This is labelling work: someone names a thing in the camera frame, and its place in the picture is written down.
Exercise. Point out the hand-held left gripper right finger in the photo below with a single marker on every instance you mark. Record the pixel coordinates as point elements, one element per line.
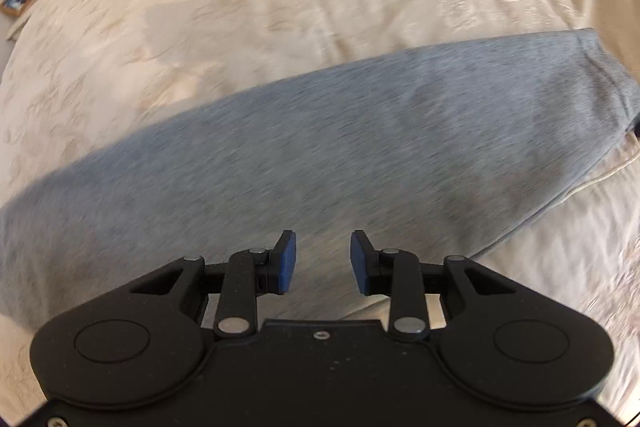
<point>361,263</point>

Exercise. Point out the wooden photo frame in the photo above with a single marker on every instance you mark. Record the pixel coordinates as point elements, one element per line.
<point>15,2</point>

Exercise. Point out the cream nightstand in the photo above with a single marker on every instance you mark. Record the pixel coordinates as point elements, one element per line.
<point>19,27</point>

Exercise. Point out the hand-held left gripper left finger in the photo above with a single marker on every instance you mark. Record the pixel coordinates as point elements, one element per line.
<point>285,263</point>

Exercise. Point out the grey-blue knit pants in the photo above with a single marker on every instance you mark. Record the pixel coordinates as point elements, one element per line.
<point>325,147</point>

